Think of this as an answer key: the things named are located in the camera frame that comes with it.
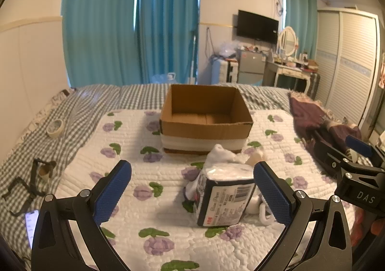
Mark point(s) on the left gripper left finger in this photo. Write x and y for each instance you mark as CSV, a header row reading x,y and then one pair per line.
x,y
54,246

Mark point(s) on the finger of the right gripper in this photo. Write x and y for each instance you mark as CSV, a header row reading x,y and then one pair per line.
x,y
328,155

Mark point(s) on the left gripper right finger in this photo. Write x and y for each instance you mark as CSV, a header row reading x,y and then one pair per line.
x,y
329,247

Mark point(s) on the black white tissue pack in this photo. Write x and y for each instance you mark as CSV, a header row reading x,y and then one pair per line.
x,y
222,194

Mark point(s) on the smartphone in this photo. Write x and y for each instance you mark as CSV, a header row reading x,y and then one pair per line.
x,y
31,223

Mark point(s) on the purple fringed blanket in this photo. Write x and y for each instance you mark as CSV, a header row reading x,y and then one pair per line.
x,y
313,122

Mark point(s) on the grey checkered bed sheet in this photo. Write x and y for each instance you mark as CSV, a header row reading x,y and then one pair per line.
x,y
75,113

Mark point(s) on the masking tape roll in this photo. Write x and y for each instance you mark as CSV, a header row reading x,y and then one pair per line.
x,y
55,128

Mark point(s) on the white wardrobe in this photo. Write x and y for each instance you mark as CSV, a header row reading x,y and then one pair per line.
x,y
347,54

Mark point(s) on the white dressing table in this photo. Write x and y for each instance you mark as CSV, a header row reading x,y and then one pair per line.
x,y
295,79

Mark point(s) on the oval vanity mirror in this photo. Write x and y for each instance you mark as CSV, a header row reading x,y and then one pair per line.
x,y
287,42

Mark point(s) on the silver mini fridge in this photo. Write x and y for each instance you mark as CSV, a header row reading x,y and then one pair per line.
x,y
251,66

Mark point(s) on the brown cardboard box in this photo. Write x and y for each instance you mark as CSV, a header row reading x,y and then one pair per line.
x,y
194,118

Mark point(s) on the white suitcase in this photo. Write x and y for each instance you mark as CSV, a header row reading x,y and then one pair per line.
x,y
224,71

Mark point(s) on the teal curtain right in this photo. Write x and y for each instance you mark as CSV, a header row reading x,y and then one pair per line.
x,y
302,16

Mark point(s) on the teal curtain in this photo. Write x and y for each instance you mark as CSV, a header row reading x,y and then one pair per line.
x,y
166,30
100,43
302,16

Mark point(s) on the clear water jug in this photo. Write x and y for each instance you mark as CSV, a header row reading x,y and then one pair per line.
x,y
170,78

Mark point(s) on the teal curtain left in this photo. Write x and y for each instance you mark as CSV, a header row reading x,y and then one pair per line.
x,y
100,43

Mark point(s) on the teal curtain middle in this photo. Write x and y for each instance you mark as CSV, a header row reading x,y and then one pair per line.
x,y
166,30

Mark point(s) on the black wall television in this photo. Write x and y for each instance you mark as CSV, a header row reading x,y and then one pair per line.
x,y
257,27

